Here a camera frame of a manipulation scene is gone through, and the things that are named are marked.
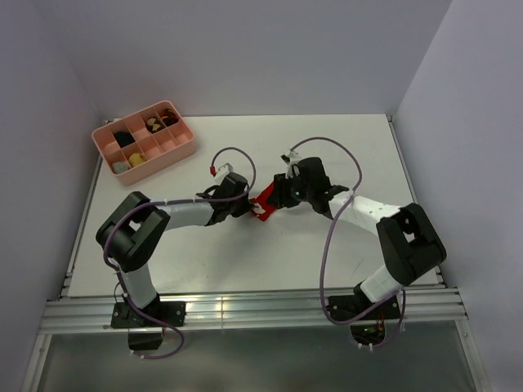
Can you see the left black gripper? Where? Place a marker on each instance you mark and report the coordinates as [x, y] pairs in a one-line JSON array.
[[245, 207]]

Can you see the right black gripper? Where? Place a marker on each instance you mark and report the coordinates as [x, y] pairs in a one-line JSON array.
[[279, 194]]

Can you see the red Santa sock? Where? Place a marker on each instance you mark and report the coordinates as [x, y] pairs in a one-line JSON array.
[[261, 208]]

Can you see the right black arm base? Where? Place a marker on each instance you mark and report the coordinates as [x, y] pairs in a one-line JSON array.
[[374, 328]]

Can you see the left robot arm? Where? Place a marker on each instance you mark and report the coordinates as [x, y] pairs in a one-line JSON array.
[[130, 235]]

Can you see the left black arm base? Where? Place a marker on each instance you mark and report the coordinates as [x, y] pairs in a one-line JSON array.
[[146, 328]]

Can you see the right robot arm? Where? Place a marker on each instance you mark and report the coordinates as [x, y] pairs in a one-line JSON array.
[[409, 242]]

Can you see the dark red-black rolled sock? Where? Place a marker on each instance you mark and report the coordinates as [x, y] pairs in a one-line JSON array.
[[169, 117]]

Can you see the pink plastic divided organizer box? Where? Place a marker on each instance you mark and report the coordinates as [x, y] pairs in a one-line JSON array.
[[162, 149]]

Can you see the brown and cream rolled sock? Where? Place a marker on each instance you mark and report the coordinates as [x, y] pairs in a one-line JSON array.
[[153, 124]]

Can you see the yellow rolled sock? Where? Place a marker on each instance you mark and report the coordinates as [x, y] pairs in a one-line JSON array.
[[136, 159]]

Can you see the grey rolled sock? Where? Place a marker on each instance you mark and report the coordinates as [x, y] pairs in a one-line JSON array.
[[120, 167]]

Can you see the black rolled sock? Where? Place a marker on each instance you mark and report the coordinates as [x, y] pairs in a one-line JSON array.
[[123, 138]]

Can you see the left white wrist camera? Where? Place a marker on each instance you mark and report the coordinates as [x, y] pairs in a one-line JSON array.
[[219, 173]]

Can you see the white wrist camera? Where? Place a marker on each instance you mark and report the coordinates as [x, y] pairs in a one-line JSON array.
[[219, 173], [291, 158]]

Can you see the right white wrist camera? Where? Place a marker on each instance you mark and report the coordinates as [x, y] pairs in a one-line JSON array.
[[291, 158]]

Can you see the aluminium front frame rail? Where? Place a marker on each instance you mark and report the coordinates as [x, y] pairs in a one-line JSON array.
[[244, 311]]

